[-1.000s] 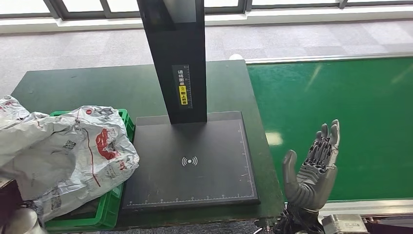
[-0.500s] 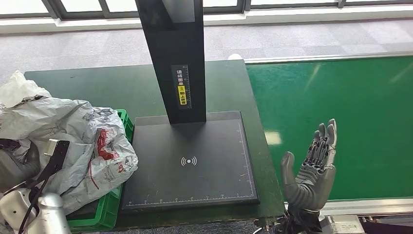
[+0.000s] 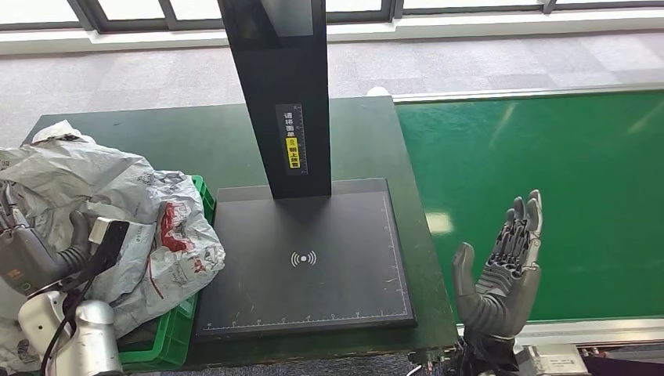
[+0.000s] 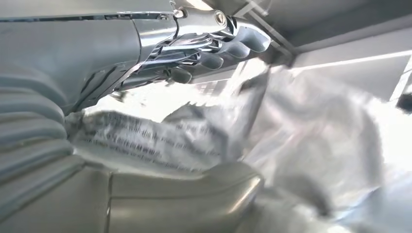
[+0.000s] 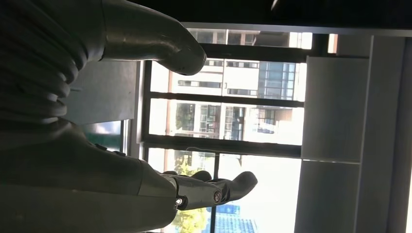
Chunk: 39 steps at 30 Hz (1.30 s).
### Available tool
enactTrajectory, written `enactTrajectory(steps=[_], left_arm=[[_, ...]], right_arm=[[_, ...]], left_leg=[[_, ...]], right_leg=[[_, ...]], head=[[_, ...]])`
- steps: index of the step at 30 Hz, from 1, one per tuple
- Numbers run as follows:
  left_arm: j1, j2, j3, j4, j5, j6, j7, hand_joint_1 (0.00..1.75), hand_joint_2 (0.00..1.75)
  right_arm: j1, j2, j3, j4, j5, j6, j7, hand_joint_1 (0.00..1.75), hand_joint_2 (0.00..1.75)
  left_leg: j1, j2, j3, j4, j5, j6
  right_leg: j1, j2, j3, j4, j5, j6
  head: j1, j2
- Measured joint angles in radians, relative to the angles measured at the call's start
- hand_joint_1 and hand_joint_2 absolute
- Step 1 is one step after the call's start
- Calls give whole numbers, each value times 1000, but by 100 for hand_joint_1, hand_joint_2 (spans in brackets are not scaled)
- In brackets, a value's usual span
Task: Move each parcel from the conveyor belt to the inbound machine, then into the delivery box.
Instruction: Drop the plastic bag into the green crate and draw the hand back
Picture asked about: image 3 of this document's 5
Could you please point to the grey-white parcel bag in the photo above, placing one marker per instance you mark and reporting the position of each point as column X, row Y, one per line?
column 78, row 176

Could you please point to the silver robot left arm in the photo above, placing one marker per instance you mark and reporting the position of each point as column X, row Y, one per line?
column 83, row 337

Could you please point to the white round knob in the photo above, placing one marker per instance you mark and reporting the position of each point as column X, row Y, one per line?
column 377, row 91

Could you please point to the green plastic crate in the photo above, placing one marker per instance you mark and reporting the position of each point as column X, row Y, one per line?
column 171, row 332

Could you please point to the black inbound scanner machine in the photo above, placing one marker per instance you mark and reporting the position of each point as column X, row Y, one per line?
column 311, row 233

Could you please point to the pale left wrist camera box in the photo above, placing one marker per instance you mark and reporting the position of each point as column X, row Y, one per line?
column 109, row 241

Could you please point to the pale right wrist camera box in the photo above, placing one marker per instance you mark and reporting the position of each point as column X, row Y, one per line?
column 555, row 360

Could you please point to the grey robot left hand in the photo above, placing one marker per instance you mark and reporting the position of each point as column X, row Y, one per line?
column 31, row 254

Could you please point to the black and yellow label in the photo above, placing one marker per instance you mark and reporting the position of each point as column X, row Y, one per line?
column 293, row 140

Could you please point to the white parcel bag red print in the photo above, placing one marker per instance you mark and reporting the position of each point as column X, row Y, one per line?
column 181, row 238

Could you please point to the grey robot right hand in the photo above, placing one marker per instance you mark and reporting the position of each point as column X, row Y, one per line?
column 503, row 296

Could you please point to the green conveyor belt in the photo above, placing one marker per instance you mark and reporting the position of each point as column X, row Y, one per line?
column 544, row 145

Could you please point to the white parcel bag red marks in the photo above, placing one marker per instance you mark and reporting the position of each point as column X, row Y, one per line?
column 13, row 337

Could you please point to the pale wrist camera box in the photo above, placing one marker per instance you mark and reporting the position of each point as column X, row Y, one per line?
column 555, row 360
column 109, row 241

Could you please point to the dark window frame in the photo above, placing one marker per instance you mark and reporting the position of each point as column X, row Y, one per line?
column 129, row 24

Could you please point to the aluminium conveyor frame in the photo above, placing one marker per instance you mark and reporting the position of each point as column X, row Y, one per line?
column 596, row 332

